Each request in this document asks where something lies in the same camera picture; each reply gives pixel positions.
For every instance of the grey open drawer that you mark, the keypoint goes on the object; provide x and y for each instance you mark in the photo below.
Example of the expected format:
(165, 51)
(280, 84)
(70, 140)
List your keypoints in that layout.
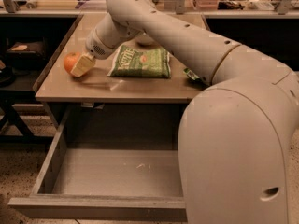
(119, 162)

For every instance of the dark box left shelf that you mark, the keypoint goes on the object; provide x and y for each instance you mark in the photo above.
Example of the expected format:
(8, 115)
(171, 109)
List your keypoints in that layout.
(27, 55)

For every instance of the white bowl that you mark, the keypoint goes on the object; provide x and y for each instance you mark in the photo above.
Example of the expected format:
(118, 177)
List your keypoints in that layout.
(144, 40)

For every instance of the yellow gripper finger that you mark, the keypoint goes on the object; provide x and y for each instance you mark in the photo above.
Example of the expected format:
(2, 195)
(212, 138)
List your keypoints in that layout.
(83, 65)

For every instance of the orange fruit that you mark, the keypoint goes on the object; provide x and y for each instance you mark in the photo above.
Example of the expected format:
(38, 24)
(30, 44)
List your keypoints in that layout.
(70, 60)

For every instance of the grey cabinet counter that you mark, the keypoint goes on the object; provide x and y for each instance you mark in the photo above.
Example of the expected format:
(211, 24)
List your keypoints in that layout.
(55, 88)

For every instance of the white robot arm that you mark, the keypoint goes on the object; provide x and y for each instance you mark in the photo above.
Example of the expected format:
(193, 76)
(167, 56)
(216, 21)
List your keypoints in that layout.
(233, 138)

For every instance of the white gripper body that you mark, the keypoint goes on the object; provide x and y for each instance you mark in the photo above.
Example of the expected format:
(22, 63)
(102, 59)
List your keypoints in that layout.
(94, 47)

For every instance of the light green chip bag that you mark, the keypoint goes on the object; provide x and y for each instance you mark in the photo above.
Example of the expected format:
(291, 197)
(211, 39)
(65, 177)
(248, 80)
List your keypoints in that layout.
(191, 75)

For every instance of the dark green chip bag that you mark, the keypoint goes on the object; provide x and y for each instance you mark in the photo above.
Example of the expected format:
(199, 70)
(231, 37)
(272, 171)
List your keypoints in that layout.
(129, 62)

